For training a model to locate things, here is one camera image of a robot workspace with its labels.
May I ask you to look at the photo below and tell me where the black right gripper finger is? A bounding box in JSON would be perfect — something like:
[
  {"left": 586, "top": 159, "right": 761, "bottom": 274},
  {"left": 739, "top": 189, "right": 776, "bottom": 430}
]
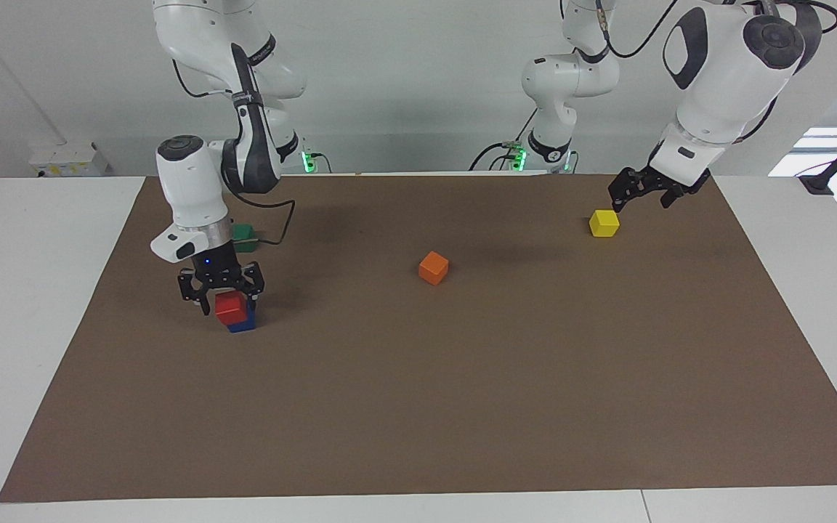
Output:
[
  {"left": 177, "top": 269, "right": 214, "bottom": 317},
  {"left": 241, "top": 261, "right": 266, "bottom": 303}
]

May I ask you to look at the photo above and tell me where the red cube block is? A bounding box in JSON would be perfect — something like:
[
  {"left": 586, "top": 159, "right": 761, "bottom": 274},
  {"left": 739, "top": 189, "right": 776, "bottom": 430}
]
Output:
[{"left": 215, "top": 289, "right": 249, "bottom": 325}]

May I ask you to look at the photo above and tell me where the yellow cube block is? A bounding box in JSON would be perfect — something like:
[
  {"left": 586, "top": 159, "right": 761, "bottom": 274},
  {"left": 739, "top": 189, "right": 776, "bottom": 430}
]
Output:
[{"left": 589, "top": 209, "right": 620, "bottom": 238}]

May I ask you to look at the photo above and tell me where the orange cube block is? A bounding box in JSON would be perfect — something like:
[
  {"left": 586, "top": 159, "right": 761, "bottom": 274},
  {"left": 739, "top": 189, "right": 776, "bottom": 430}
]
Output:
[{"left": 418, "top": 251, "right": 450, "bottom": 286}]

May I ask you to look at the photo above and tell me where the brown table mat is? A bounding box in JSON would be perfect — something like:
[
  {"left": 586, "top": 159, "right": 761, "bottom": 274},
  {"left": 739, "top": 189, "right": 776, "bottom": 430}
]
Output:
[{"left": 0, "top": 173, "right": 837, "bottom": 503}]

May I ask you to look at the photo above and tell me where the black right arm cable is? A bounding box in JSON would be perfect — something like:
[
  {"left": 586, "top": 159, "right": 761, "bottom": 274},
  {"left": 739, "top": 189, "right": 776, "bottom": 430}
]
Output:
[{"left": 171, "top": 58, "right": 296, "bottom": 248}]

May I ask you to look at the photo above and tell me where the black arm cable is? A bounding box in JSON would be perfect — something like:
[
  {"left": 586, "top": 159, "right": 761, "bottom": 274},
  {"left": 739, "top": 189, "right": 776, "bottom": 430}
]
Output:
[
  {"left": 171, "top": 58, "right": 296, "bottom": 248},
  {"left": 597, "top": 0, "right": 837, "bottom": 142}
]

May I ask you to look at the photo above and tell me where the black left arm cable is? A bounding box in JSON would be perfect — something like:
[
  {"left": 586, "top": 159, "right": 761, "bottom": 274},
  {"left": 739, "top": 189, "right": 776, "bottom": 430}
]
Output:
[{"left": 597, "top": 0, "right": 837, "bottom": 142}]

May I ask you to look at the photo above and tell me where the black base cable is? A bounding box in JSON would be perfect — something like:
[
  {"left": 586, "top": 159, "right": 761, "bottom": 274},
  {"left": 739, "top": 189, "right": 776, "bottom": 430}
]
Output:
[{"left": 469, "top": 109, "right": 539, "bottom": 173}]

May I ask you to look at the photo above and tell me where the white wall box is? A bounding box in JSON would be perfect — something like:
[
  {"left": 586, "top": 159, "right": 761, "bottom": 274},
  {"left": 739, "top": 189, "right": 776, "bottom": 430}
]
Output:
[{"left": 28, "top": 142, "right": 108, "bottom": 177}]

